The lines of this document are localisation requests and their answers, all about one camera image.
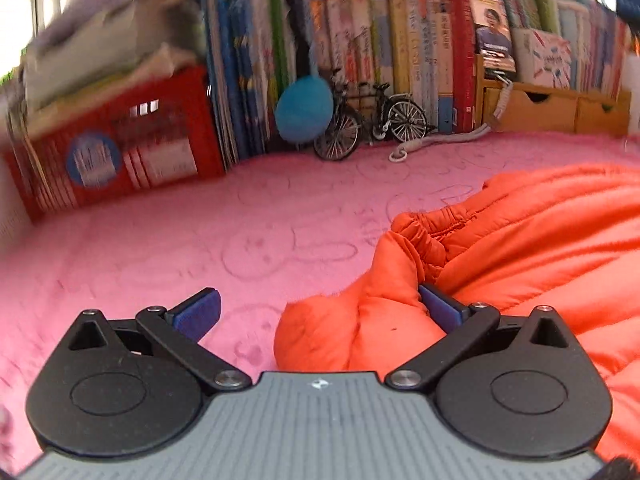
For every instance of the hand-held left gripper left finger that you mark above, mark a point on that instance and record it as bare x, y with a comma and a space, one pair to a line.
200, 310

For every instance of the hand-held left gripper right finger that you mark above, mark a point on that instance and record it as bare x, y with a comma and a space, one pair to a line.
442, 306

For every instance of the orange puffer jacket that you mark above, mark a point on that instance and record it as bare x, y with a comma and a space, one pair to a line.
525, 240

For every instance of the red plastic crate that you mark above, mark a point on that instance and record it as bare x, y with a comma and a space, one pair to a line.
165, 125

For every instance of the miniature bicycle model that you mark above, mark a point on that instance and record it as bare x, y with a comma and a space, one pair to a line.
345, 135

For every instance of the wooden shelf with drawers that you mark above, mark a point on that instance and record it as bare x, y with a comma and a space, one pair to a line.
530, 107

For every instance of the round blue plush ball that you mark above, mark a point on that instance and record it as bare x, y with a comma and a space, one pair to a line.
302, 107

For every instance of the row of thick colourful books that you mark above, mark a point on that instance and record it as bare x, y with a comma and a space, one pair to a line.
400, 50

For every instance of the white printed box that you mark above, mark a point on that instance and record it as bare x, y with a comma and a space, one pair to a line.
542, 57

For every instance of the stack of papers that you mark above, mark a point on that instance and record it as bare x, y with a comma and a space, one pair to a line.
100, 60

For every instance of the dark photo magazine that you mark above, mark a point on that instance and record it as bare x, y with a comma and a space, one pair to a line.
492, 30

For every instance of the row of pastel shelf books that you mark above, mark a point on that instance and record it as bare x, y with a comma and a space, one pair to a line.
595, 45

